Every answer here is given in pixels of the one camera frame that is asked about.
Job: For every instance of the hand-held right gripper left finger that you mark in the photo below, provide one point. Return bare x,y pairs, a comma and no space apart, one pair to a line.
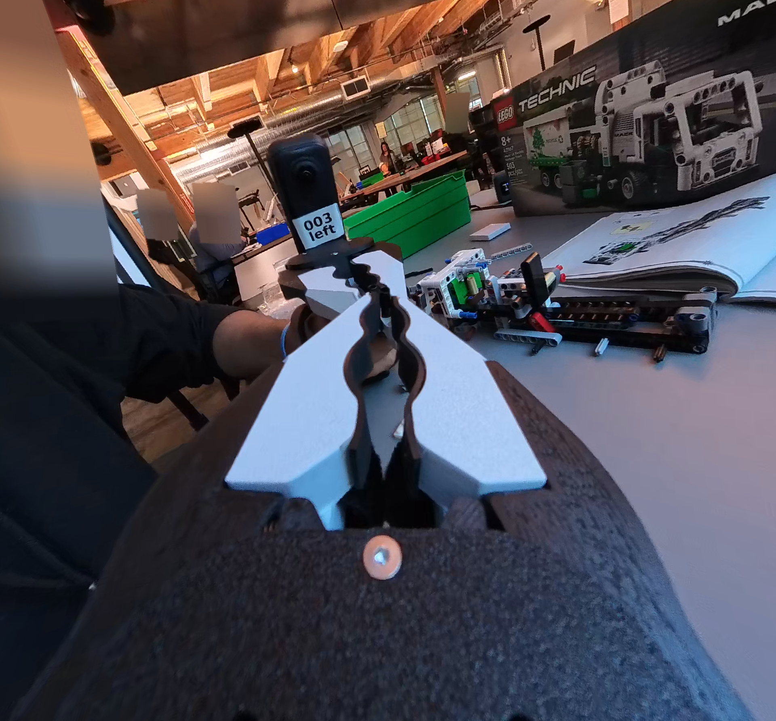
291,418

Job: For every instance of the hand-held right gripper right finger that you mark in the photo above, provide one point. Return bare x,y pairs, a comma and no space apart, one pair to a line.
479,418

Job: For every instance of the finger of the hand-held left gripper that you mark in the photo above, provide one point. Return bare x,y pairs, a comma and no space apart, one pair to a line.
327,294
388,272

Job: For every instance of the person's left forearm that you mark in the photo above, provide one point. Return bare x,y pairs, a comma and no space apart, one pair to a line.
242,345

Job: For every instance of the light grey lego beam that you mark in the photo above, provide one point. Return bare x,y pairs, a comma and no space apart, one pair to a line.
527,337

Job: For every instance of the long white lego tile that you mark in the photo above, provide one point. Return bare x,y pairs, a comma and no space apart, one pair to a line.
490,231

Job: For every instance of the thin grey lego beam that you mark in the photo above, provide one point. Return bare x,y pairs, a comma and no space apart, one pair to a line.
512,252

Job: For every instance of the white lego pin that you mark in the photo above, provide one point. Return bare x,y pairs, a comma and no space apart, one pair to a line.
601,346

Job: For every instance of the lego truck chassis assembly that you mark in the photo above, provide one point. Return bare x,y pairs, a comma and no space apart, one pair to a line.
606,315

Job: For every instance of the brown lego axle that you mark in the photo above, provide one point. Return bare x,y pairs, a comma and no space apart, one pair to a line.
659,354

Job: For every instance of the open lego instruction booklet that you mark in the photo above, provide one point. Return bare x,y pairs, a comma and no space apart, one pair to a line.
697,236

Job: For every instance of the lego set box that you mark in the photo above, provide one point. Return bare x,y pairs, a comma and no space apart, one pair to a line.
667,127

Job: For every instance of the person's left hand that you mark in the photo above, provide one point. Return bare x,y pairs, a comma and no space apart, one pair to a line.
303,327

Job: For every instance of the clear plastic bag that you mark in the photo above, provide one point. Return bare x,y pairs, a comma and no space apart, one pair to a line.
273,300

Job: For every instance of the small blue storage bin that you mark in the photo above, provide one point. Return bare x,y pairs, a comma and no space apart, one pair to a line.
273,233

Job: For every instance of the green plastic bin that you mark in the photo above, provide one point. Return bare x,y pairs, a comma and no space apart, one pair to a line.
412,218

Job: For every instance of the blue wristband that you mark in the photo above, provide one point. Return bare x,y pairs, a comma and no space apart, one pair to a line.
284,339

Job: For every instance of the black floor lamp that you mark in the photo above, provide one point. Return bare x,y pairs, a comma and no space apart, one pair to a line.
245,127
536,24

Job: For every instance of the long wooden table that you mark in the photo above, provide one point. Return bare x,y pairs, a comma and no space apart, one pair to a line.
418,171

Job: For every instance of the black chair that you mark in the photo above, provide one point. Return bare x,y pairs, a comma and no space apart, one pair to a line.
185,409

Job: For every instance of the black smart speaker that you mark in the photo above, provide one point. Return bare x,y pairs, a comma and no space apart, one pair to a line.
503,188

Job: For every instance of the white black sign board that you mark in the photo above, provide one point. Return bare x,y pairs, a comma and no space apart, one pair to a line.
130,266

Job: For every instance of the person's black hoodie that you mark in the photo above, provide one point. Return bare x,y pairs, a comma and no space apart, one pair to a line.
48,491

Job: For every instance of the silver air duct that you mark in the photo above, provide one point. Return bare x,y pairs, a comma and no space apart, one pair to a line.
303,121

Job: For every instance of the wooden diagonal post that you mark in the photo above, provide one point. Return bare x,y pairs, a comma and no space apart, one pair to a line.
121,121

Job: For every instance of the white wall notice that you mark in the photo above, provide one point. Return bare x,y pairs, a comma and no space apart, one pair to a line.
619,3

